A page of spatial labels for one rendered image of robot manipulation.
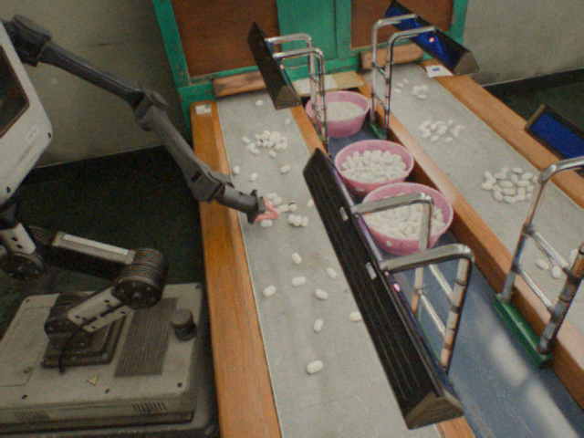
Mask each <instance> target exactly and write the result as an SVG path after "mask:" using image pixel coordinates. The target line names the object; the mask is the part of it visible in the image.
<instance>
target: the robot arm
mask: <svg viewBox="0 0 584 438"><path fill-rule="evenodd" d="M0 19H1V21H2V23H3V25H4V27H5V31H6V33H7V35H8V37H9V40H10V42H11V44H12V46H13V48H14V50H15V52H16V54H17V56H18V58H19V60H20V62H21V64H28V65H29V66H32V67H34V68H35V67H36V66H37V64H38V62H41V63H43V64H48V65H51V66H54V67H57V68H61V69H63V70H65V71H67V72H68V73H70V74H72V75H74V76H76V77H79V78H81V79H83V80H85V81H87V82H88V83H90V84H92V85H94V86H96V87H99V88H101V89H104V90H106V91H108V92H109V93H111V94H115V95H117V96H119V97H121V98H122V99H124V100H125V101H127V102H128V103H129V104H130V107H131V109H132V110H133V112H134V114H135V115H136V117H135V118H134V119H135V121H136V122H137V123H138V125H139V126H140V128H141V129H143V130H146V131H149V132H151V131H152V130H154V132H155V133H156V135H157V136H158V137H159V139H160V140H161V141H162V143H163V144H164V146H165V147H166V148H167V150H168V151H169V153H170V154H171V156H172V157H173V158H174V160H175V161H176V162H177V164H178V165H179V167H180V168H181V170H182V173H183V176H184V178H185V180H186V181H187V182H188V183H187V185H188V187H189V188H190V190H191V191H192V192H193V194H192V196H193V198H194V199H196V200H197V201H199V202H201V203H208V204H211V203H212V201H213V200H214V198H215V197H216V199H215V201H216V203H218V204H220V205H222V206H225V207H230V208H233V209H235V210H238V211H240V212H243V213H246V217H247V222H248V223H250V224H253V223H254V221H259V220H264V219H269V218H278V217H279V215H280V213H279V212H278V211H277V210H276V208H275V207H273V206H272V205H271V204H270V202H269V201H268V200H267V199H266V198H265V197H263V196H261V197H260V198H258V194H257V192H258V190H256V189H254V190H253V191H252V192H251V193H250V195H249V194H246V193H242V192H240V191H237V190H236V189H235V187H234V184H233V181H232V178H231V176H230V175H229V174H227V173H224V172H221V173H219V172H214V171H212V170H211V169H210V168H209V166H208V165H207V164H205V163H203V162H202V161H201V160H200V159H199V158H198V157H197V156H196V155H195V153H194V152H193V150H192V149H191V148H190V147H189V145H188V144H187V143H186V142H185V140H184V139H183V138H182V136H181V135H180V134H179V132H178V131H177V130H176V129H175V128H174V127H173V126H172V123H171V121H170V120H169V118H168V116H167V112H166V109H167V108H168V106H169V104H168V103H167V102H166V101H165V99H164V98H163V97H162V96H161V95H160V94H159V93H157V92H155V91H153V92H151V91H150V90H149V89H147V88H146V87H145V86H144V85H143V84H141V83H140V82H138V83H135V82H130V81H127V80H125V79H122V78H119V77H117V76H115V75H113V74H111V73H109V72H108V71H107V70H105V69H103V68H100V67H98V66H96V65H94V64H92V63H90V62H88V61H87V60H85V59H84V58H82V57H79V56H78V55H76V54H74V53H72V52H70V51H68V50H66V49H65V48H63V47H61V46H60V45H58V44H57V43H55V42H54V41H53V40H52V38H53V35H52V33H51V32H50V31H48V30H46V29H45V28H44V27H42V26H40V25H39V24H38V23H36V22H35V21H33V20H32V19H30V18H28V17H26V16H23V15H19V14H14V15H13V16H12V17H11V19H10V21H8V20H5V19H3V18H2V17H0ZM33 52H34V54H33ZM32 54H33V55H32ZM267 209H268V210H269V211H271V212H272V213H273V214H271V213H266V210H267Z"/></svg>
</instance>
